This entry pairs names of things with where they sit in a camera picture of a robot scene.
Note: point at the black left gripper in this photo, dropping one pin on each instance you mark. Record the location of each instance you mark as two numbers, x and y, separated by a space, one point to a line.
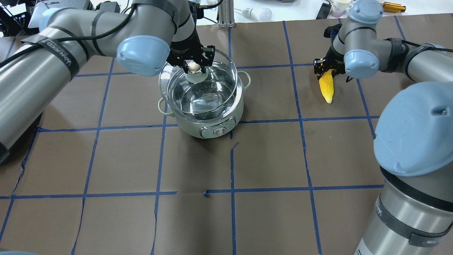
186 45

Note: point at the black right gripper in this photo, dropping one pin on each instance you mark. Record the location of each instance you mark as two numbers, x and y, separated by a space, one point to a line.
332 56

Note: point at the yellow corn cob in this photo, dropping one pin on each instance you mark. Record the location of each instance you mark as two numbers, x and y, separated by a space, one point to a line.
326 85

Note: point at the glass pot lid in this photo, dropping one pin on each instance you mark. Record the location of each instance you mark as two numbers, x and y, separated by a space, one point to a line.
197 79

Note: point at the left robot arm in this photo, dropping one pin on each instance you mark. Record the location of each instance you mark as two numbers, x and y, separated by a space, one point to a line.
152 34

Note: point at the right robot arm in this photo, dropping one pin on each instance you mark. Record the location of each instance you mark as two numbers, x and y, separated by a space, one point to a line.
414 136

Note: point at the pale green electric pot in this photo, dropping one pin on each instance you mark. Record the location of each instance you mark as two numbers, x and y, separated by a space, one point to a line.
214 127

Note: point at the black phone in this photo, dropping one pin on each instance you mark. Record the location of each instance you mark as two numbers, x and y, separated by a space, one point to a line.
324 11

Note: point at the gold brass fitting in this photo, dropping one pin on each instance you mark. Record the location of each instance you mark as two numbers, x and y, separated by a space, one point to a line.
393 7

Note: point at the black power adapter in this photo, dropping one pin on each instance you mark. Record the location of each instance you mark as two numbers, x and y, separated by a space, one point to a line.
108 6

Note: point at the aluminium frame post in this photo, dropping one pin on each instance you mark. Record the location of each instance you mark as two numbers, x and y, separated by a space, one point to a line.
226 14

